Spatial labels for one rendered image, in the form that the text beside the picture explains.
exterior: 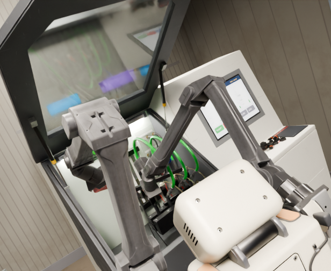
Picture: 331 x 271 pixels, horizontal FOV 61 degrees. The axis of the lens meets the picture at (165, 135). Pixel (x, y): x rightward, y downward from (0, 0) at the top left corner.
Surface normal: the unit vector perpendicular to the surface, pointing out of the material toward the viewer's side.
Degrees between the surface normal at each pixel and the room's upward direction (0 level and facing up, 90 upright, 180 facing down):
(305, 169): 90
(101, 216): 90
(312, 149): 90
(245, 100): 76
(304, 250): 82
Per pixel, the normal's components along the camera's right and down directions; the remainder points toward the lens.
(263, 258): -0.26, -0.84
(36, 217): 0.39, 0.06
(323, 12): -0.84, 0.44
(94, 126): 0.06, -0.71
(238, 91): 0.40, -0.22
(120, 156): 0.53, 0.30
